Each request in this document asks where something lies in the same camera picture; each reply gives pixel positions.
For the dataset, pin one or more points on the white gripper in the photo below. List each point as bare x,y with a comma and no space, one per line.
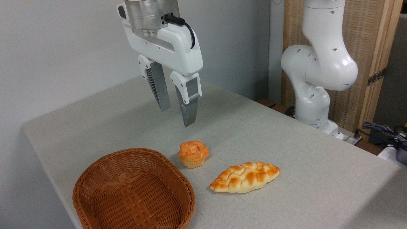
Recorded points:
178,51

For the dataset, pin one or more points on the white box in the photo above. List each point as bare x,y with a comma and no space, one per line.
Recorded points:
387,153

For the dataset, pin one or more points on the brown woven wicker basket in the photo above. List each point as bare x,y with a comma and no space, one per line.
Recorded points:
133,194

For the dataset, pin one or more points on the small round bread bun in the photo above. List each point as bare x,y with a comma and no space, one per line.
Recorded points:
193,153

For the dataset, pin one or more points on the black metal screen hinge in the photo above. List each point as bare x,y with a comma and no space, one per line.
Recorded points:
376,76

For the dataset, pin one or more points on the grey device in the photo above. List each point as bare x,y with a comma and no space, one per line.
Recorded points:
402,154

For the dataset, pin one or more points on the black plug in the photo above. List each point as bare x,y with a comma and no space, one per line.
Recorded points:
357,133

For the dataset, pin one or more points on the long braided bread loaf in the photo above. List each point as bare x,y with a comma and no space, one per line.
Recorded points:
244,177

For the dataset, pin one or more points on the wooden woven folding screen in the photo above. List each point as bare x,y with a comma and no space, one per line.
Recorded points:
365,31

